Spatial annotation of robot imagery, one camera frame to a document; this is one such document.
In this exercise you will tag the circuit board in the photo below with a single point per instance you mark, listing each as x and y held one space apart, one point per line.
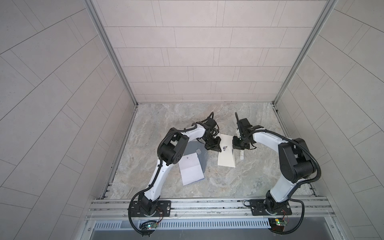
277 225
149 225

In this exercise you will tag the cream envelope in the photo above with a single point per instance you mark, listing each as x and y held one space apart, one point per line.
226 156

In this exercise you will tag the right circuit board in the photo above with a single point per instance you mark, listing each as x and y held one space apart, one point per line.
277 225

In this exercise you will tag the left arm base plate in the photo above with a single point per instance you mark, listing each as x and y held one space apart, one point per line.
160 209

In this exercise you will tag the white paper sheet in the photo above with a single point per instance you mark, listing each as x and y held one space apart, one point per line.
190 168

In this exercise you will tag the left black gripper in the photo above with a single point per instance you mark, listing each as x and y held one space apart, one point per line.
215 144

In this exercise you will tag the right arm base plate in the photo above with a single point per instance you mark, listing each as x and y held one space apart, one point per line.
269 207

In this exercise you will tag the left circuit board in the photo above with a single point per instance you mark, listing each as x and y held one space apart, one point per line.
149 225

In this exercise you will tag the white glue stick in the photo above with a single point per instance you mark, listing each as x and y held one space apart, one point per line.
242 155

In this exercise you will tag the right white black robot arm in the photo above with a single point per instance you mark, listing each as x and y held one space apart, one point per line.
298 166

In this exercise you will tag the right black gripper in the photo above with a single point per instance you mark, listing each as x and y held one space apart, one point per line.
236 146

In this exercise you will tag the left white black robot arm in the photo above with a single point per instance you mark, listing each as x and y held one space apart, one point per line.
170 151

